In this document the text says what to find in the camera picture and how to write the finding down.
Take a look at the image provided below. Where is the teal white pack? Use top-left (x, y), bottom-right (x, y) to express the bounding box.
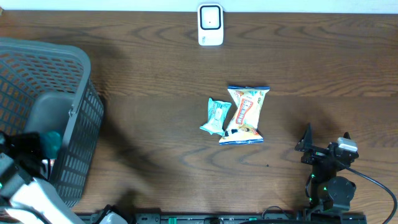
top-left (200, 98), bottom-right (231, 136)

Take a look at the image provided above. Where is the blue Listerine mouthwash bottle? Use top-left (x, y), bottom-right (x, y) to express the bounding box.
top-left (40, 131), bottom-right (62, 159)

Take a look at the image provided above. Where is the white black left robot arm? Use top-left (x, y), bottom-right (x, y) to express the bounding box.
top-left (1, 131), bottom-right (83, 224)

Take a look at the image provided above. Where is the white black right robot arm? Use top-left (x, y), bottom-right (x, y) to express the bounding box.
top-left (295, 124), bottom-right (359, 213)

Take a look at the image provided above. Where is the white barcode scanner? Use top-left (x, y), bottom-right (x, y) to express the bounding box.
top-left (197, 3), bottom-right (224, 46)

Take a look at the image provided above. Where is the grey plastic basket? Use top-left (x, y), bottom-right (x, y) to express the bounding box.
top-left (1, 37), bottom-right (104, 211)

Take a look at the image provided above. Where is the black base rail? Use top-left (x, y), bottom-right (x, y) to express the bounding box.
top-left (77, 211), bottom-right (368, 224)

